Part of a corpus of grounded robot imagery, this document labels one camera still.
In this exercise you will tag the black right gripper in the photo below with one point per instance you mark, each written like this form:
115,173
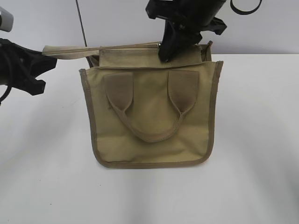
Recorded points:
185,19

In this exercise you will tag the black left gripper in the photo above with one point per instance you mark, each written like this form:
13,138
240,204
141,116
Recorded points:
23,65

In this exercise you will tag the khaki canvas tote bag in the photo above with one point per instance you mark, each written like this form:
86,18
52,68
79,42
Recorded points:
144,113

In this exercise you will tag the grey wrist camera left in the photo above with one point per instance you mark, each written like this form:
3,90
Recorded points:
6,20

